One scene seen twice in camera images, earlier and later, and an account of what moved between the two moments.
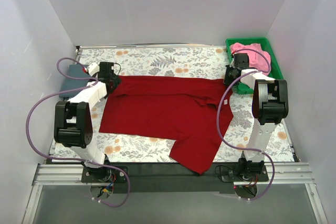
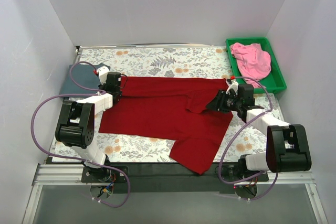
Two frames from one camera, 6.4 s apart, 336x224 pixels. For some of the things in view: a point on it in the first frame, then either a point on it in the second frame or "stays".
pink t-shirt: x=256 y=61 stays
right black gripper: x=228 y=77 → x=220 y=101
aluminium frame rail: x=295 y=173 stays
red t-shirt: x=195 y=112 stays
